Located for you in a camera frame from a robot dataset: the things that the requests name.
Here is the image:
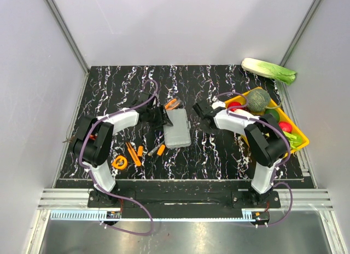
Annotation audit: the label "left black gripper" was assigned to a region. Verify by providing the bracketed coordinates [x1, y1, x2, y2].
[147, 105, 172, 131]

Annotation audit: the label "orange handled pliers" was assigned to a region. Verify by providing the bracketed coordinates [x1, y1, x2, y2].
[164, 97, 183, 110]

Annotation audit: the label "grey plastic tool case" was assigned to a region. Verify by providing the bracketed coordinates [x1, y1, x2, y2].
[164, 108, 191, 149]

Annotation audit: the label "orange handled screwdriver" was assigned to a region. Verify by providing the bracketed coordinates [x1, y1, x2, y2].
[148, 144, 166, 156]

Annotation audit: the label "short orange screwdriver handle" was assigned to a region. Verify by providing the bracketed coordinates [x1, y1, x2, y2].
[137, 146, 143, 157]

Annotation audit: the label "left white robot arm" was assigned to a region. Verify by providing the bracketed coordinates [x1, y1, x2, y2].
[69, 104, 173, 207]

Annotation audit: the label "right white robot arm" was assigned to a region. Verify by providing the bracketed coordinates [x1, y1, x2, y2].
[193, 100, 291, 208]

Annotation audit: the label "toy red tomato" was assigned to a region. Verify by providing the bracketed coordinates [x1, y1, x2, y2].
[227, 101, 242, 112]

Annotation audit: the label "toy white endive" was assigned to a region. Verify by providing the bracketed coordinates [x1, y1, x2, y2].
[234, 109, 259, 119]

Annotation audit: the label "orange utility knife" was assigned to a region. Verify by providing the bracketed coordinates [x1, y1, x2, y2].
[126, 142, 142, 167]

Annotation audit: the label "toy cantaloupe melon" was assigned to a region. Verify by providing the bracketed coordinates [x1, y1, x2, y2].
[247, 89, 271, 113]

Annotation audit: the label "orange tape measure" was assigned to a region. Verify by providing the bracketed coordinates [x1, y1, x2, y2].
[112, 155, 127, 170]

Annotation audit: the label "toy napa cabbage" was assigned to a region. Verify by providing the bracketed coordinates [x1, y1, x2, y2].
[241, 58, 296, 85]

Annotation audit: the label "toy green avocado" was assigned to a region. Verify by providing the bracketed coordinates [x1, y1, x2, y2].
[264, 109, 280, 122]

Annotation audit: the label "toy red apple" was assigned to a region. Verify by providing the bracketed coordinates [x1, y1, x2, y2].
[278, 121, 293, 133]

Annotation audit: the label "toy green leafy vegetable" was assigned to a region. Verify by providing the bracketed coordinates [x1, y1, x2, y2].
[283, 131, 303, 150]

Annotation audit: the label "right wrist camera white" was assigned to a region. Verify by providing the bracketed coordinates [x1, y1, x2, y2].
[212, 100, 226, 109]

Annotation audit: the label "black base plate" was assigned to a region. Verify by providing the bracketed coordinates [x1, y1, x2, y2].
[87, 178, 282, 210]

